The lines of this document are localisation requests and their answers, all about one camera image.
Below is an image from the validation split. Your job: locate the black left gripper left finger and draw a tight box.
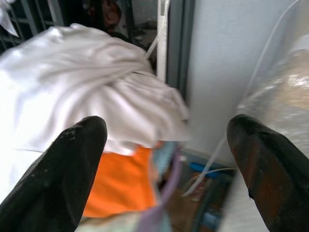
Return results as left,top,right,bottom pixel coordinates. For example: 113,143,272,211
0,116,108,232

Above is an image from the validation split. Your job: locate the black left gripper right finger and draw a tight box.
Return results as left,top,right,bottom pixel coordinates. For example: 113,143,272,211
227,114,309,232

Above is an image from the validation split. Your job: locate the orange cloth garment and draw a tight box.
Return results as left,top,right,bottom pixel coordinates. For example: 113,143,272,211
83,142,165,218

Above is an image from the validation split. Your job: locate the clear plastic wrapped bundle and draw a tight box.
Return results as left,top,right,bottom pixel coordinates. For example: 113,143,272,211
218,31,309,232

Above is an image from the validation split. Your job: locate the white cloth garment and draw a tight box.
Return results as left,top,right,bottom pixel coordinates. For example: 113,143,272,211
0,23,189,170

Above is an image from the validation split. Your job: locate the lilac cloth strip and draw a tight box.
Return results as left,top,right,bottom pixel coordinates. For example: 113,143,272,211
138,147,182,232

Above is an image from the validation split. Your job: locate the light blue patterned cloth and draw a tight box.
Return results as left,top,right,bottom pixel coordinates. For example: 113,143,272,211
151,141,179,179

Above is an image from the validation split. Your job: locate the grey metal window grille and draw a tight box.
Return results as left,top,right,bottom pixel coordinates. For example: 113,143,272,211
0,0,63,53

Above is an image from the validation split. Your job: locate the white cable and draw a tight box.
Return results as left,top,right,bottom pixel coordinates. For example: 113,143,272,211
182,0,301,198

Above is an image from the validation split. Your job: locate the grey metal door frame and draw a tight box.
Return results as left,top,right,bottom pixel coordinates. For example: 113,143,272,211
166,0,196,102

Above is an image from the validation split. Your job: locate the white woven strap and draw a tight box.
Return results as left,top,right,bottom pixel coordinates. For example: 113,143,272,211
144,0,171,80

